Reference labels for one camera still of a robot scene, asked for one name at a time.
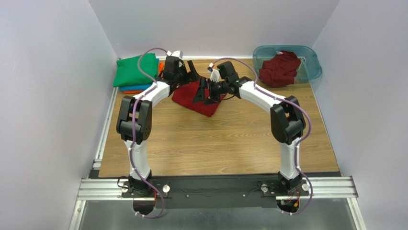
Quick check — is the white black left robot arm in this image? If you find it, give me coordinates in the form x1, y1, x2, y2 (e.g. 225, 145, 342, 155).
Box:
116, 56, 200, 196

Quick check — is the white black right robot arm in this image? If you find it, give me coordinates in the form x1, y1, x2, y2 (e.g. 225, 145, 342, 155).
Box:
192, 61, 306, 195

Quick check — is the orange folded t shirt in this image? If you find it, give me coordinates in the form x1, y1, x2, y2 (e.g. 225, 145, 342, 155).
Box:
121, 62, 165, 94

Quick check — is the blue folded t shirt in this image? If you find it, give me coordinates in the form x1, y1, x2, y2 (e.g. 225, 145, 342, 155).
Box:
119, 58, 160, 92

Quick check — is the green folded t shirt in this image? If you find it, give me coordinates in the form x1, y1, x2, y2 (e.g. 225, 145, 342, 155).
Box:
113, 54, 159, 88

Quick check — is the dark red t shirt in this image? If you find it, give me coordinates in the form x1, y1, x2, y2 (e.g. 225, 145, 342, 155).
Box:
259, 50, 301, 87

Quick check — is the teal plastic bin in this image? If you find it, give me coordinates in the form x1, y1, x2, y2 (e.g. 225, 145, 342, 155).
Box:
252, 45, 322, 87

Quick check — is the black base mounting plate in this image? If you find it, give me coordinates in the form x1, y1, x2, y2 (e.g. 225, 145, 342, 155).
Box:
117, 173, 310, 214

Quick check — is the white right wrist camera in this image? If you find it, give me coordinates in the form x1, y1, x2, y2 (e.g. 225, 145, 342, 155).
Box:
207, 63, 221, 82

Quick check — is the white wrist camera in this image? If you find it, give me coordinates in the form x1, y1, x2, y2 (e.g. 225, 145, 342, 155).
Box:
207, 63, 221, 82
166, 50, 183, 59

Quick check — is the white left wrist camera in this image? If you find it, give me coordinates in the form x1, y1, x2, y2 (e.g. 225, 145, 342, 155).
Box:
166, 50, 183, 59

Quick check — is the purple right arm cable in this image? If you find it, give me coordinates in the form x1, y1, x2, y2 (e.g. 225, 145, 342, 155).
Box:
212, 57, 314, 216

